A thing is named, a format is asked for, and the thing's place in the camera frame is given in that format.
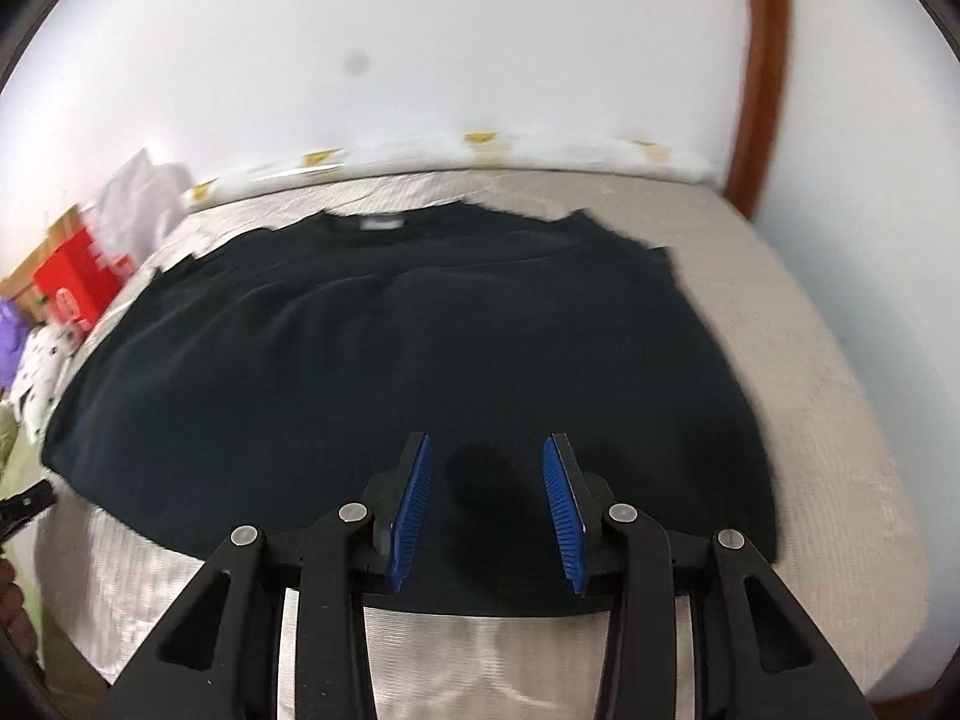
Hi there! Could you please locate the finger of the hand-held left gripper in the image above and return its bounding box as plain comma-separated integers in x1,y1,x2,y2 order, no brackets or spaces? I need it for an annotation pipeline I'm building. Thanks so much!
0,484,59,541

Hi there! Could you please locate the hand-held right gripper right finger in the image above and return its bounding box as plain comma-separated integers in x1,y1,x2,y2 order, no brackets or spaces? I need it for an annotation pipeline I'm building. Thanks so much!
541,433,878,720

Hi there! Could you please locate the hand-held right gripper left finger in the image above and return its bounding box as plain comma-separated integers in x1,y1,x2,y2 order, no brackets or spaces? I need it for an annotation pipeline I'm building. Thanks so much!
109,431,436,720

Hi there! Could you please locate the black t-shirt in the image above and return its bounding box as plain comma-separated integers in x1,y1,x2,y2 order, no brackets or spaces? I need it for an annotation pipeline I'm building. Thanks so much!
41,199,777,620

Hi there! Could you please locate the person's left hand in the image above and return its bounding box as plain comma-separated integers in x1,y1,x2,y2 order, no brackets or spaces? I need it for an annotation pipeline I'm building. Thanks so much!
0,562,38,665

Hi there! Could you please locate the green blanket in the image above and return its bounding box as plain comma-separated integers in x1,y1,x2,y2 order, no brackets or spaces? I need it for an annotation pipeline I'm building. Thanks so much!
0,405,27,496

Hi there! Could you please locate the white floral pillow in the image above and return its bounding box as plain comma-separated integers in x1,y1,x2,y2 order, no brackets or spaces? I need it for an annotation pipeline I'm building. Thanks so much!
9,315,95,443

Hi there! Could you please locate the purple plush toy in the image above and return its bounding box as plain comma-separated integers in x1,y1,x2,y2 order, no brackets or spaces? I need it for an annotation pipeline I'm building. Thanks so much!
0,296,35,391

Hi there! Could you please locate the red paper bag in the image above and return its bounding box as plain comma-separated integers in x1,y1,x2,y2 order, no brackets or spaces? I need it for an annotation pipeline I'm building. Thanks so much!
34,229,140,335

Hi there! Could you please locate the wooden headboard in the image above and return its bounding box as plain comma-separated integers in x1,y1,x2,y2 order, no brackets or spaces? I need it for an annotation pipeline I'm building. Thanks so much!
0,206,83,301

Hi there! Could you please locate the striped bed mattress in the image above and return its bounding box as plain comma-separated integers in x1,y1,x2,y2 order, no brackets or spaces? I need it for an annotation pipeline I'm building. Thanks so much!
34,165,920,702

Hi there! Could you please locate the white plastic shopping bag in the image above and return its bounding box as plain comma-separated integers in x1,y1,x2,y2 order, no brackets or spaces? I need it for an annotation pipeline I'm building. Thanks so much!
88,150,192,267

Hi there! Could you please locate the white patterned pillow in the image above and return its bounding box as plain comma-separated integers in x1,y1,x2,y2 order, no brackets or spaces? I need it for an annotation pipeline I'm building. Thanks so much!
184,131,713,211

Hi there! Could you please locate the brown wooden door frame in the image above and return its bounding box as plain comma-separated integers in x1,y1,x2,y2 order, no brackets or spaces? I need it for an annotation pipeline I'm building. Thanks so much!
724,0,796,222

